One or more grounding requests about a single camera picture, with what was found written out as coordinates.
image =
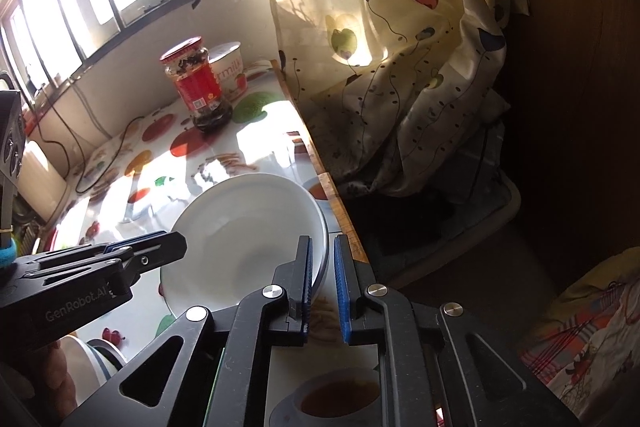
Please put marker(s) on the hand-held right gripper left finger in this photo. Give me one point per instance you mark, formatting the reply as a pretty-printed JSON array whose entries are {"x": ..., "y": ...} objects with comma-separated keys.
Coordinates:
[{"x": 306, "y": 287}]

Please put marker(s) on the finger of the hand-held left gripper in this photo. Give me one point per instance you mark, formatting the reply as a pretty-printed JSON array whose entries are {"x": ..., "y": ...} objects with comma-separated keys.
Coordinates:
[
  {"x": 100, "y": 272},
  {"x": 150, "y": 244}
]

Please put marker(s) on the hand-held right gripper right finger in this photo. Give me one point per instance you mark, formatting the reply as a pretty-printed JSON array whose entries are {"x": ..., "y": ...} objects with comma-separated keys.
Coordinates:
[{"x": 342, "y": 292}]

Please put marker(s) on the white bowl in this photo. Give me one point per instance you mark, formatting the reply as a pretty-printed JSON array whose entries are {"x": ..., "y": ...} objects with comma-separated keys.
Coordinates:
[{"x": 240, "y": 227}]

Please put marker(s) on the person's left hand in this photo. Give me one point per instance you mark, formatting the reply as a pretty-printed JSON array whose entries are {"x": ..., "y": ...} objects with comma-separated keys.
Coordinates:
[{"x": 47, "y": 367}]

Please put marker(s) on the white blue rimmed dish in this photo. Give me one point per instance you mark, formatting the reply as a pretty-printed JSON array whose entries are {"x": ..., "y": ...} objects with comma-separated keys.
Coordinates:
[{"x": 82, "y": 362}]

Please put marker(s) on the fruit printed table cover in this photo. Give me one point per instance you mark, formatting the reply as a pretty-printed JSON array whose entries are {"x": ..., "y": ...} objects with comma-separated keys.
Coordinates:
[{"x": 165, "y": 167}]

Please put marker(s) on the grey padded seat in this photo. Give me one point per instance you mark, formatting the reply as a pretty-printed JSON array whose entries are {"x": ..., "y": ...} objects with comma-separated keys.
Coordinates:
[{"x": 450, "y": 227}]

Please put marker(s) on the glass jar with red label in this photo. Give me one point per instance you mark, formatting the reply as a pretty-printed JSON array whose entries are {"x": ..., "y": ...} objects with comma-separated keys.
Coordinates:
[{"x": 197, "y": 82}]

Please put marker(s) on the white printed cup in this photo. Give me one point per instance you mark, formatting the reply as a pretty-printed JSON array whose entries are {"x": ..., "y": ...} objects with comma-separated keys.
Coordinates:
[{"x": 230, "y": 74}]

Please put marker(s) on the floral print curtain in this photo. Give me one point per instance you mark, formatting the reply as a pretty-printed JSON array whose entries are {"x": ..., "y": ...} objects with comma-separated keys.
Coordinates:
[{"x": 390, "y": 57}]

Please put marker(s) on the colourful printed blanket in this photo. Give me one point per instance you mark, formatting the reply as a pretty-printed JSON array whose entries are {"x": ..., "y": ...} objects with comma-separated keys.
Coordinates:
[{"x": 590, "y": 337}]

